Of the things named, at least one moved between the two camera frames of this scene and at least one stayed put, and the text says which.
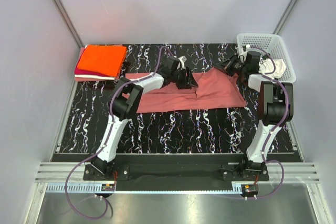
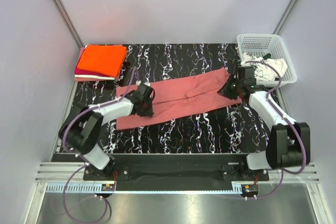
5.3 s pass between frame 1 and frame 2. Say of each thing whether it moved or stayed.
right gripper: moved
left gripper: moved
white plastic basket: stayed
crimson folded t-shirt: stayed
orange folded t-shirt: stayed
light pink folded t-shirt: stayed
